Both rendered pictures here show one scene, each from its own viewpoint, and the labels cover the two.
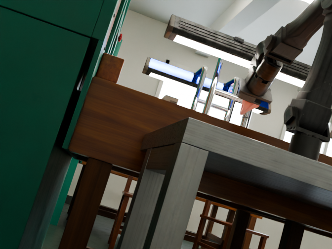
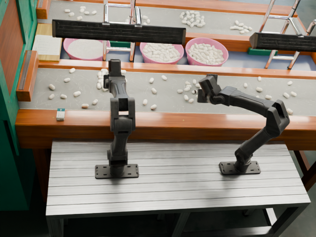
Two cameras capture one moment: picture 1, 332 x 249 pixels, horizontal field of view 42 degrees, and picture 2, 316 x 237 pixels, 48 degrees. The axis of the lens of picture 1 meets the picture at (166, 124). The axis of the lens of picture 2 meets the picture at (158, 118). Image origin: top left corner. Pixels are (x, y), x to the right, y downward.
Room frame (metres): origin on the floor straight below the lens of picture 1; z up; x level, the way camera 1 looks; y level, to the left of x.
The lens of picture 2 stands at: (-0.01, -0.34, 2.07)
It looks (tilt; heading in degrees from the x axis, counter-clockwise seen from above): 48 degrees down; 354
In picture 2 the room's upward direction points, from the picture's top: 12 degrees clockwise
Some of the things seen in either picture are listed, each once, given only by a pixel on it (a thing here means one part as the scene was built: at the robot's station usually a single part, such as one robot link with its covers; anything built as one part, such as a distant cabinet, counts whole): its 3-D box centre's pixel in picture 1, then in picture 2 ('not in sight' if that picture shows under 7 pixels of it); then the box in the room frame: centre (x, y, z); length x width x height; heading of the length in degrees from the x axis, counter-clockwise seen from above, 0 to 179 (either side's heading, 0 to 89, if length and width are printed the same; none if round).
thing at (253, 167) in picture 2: not in sight; (242, 163); (0.99, -0.88, 0.71); 0.20 x 0.07 x 0.08; 100
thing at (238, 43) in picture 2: not in sight; (183, 41); (1.90, -0.58, 0.71); 1.81 x 0.05 x 0.11; 98
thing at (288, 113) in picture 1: (307, 124); (117, 157); (0.89, -0.28, 0.77); 0.09 x 0.06 x 0.06; 102
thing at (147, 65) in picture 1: (208, 86); not in sight; (1.96, -0.14, 1.08); 0.62 x 0.08 x 0.07; 98
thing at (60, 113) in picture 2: (168, 102); (60, 114); (1.10, 0.01, 0.77); 0.06 x 0.04 x 0.02; 8
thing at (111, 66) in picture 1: (107, 78); (28, 75); (1.28, 0.21, 0.83); 0.30 x 0.06 x 0.07; 8
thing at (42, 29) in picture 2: not in sight; (48, 42); (1.62, 0.21, 0.77); 0.33 x 0.15 x 0.01; 8
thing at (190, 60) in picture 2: not in sight; (205, 56); (1.76, -0.72, 0.72); 0.27 x 0.27 x 0.10
